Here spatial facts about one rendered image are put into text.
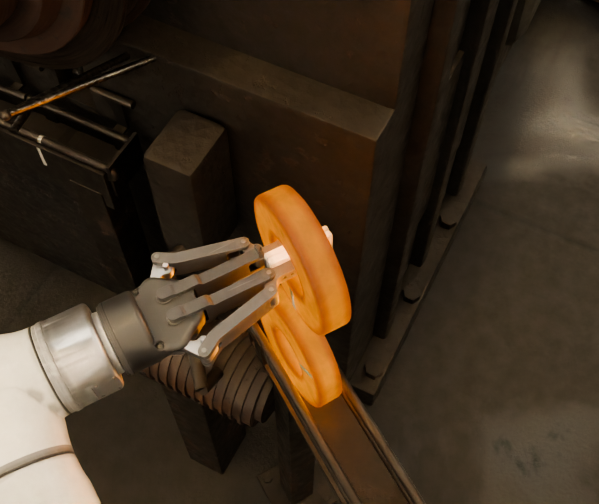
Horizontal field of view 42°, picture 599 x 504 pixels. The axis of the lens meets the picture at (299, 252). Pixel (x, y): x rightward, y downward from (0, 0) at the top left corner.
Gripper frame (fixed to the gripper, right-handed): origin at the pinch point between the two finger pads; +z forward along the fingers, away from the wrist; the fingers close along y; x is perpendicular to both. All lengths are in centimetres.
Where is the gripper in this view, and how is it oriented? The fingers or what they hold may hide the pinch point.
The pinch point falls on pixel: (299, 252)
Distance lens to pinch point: 78.0
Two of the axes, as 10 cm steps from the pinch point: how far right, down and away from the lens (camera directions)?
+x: -0.4, -5.1, -8.6
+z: 8.8, -4.2, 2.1
